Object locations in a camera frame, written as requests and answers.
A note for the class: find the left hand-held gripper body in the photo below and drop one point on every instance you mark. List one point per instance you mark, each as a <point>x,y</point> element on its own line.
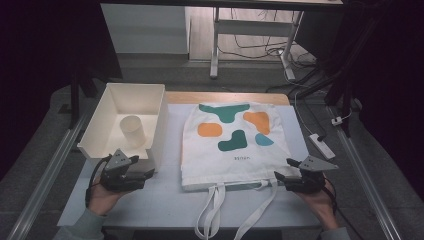
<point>115,173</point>

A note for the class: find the small white adapter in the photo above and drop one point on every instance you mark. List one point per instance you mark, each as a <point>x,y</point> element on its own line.
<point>337,121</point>

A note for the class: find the white-legged desk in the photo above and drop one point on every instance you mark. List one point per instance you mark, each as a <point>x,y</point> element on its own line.
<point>250,27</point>

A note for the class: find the person's left hand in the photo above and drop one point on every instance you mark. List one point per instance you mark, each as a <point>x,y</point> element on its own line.
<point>101,200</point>

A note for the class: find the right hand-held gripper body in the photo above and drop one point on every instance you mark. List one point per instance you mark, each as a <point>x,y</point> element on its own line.
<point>310,181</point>

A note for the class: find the white tote bag coloured patches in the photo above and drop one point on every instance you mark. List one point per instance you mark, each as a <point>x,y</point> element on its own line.
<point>233,160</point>

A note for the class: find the white power strip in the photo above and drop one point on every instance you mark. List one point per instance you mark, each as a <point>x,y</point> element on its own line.
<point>322,146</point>

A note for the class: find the black stand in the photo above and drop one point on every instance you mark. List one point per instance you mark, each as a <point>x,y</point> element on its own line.
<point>345,100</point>
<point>75,100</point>

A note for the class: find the metal rail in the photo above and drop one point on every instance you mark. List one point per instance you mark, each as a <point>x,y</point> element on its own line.
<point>366,180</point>
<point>46,180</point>

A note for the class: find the person's right hand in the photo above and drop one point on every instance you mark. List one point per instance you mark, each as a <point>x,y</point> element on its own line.
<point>323,206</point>

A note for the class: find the white paper cup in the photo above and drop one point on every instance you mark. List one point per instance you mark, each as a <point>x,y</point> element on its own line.
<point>133,131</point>

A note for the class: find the white plastic bin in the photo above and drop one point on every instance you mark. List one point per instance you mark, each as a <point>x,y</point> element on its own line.
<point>100,133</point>

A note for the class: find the white cabinet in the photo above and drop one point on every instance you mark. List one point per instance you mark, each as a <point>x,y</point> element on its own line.
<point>146,30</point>

